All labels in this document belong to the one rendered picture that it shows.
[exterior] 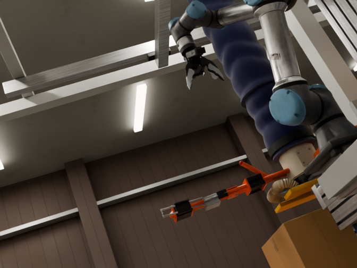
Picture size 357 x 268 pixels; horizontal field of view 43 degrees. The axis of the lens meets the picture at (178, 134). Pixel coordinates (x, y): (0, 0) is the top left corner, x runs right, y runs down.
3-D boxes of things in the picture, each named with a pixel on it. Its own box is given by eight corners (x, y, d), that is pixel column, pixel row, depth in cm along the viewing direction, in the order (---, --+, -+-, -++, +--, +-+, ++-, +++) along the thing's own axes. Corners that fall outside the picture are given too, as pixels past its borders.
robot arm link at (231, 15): (311, -21, 165) (217, 9, 203) (292, -27, 158) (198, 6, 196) (312, 11, 165) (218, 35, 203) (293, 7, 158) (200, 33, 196)
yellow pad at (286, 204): (338, 189, 221) (333, 180, 223) (345, 182, 212) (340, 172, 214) (275, 214, 214) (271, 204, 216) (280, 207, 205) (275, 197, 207)
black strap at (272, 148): (307, 151, 226) (303, 144, 228) (322, 129, 206) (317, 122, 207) (266, 166, 222) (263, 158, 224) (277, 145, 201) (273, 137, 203)
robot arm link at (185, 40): (194, 33, 191) (176, 38, 189) (198, 42, 189) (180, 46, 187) (191, 45, 197) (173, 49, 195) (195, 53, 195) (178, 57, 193)
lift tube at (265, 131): (308, 153, 225) (222, 3, 268) (322, 133, 206) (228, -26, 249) (268, 168, 221) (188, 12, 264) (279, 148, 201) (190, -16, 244)
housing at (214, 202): (219, 206, 204) (215, 197, 206) (221, 201, 198) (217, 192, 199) (205, 211, 202) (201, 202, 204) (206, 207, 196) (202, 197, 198)
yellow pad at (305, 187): (353, 174, 204) (347, 165, 206) (361, 166, 195) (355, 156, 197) (285, 200, 197) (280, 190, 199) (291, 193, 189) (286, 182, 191)
